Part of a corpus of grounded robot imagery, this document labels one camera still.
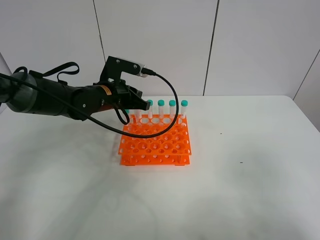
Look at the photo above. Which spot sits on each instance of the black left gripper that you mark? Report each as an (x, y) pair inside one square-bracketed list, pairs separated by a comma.
[(102, 97)]

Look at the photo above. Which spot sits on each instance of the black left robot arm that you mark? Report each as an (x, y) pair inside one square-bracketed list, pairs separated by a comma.
[(21, 98)]

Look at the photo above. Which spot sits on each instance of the back row tube far right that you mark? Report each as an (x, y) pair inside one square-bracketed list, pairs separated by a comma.
[(184, 105)]

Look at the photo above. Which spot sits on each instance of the orange plastic test tube rack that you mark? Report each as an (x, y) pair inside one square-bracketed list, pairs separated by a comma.
[(170, 148)]

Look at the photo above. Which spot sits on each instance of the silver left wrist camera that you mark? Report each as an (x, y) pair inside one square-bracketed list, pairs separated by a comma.
[(113, 68)]

